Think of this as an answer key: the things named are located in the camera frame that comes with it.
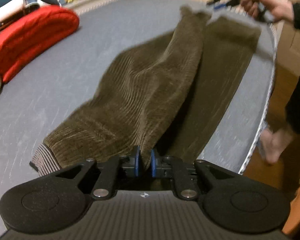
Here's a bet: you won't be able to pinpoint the brown corduroy pants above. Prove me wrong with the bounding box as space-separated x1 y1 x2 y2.
30 7 261 175

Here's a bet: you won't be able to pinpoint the person right hand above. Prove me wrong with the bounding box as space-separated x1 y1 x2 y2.
240 0 294 23

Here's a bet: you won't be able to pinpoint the person bare foot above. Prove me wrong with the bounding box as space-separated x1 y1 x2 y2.
260 125 296 165

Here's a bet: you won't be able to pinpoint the grey bed mattress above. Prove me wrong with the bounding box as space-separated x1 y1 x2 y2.
0 0 278 240

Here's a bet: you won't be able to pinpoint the red folded quilt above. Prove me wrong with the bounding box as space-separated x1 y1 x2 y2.
0 5 79 83

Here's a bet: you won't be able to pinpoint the navy striped folded cloth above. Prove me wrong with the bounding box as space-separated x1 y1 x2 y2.
0 2 40 32

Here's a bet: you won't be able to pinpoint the white folded pillow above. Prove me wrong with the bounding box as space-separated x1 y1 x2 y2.
0 0 26 23

